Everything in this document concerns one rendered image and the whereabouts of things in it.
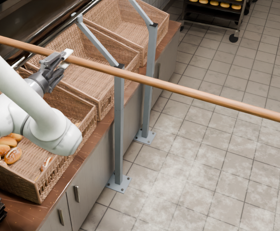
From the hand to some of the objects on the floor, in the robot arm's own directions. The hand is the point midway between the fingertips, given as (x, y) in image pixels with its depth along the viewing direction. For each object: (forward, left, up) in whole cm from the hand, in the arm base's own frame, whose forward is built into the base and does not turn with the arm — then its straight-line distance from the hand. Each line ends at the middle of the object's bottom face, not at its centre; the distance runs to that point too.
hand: (65, 58), depth 128 cm
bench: (+46, +25, -120) cm, 131 cm away
